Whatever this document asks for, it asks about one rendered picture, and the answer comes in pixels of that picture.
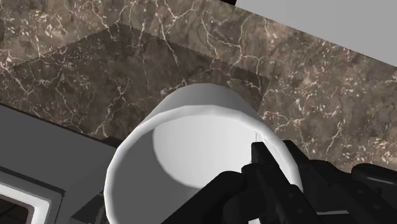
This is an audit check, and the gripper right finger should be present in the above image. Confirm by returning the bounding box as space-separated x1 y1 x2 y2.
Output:
282 139 397 224

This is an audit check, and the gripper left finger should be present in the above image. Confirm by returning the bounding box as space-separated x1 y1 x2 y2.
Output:
161 141 321 224

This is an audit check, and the grey kitchen cabinet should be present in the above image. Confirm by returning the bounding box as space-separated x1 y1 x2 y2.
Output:
0 103 125 224

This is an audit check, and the white cup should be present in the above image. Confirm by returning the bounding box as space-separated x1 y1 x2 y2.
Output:
103 82 304 224

